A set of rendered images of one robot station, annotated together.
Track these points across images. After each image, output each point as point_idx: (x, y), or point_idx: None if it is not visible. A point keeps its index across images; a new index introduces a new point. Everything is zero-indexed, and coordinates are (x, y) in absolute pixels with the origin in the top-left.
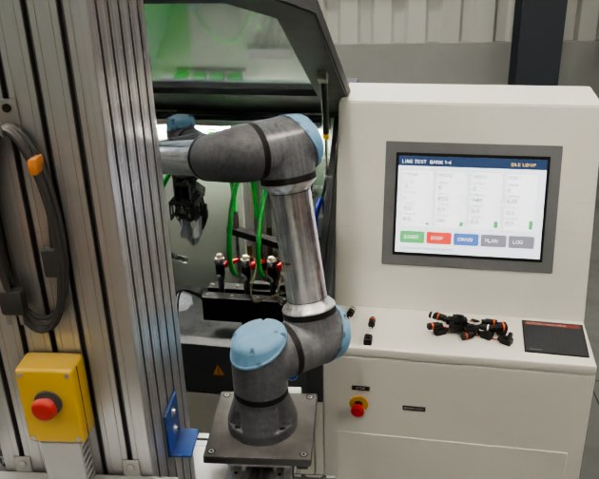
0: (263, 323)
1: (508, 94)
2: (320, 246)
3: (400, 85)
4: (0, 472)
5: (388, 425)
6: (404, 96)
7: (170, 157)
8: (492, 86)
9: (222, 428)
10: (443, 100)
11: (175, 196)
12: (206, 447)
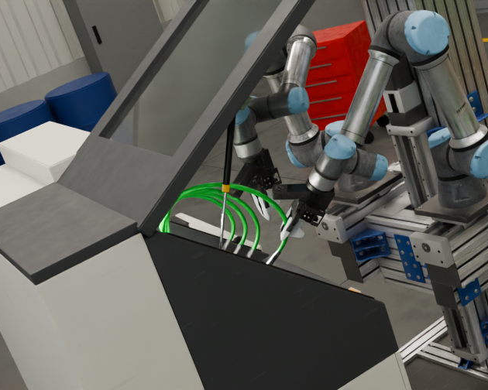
0: (332, 127)
1: (42, 137)
2: (193, 230)
3: (41, 157)
4: None
5: None
6: (77, 140)
7: (307, 61)
8: (18, 149)
9: (379, 182)
10: (76, 133)
11: (271, 161)
12: (396, 175)
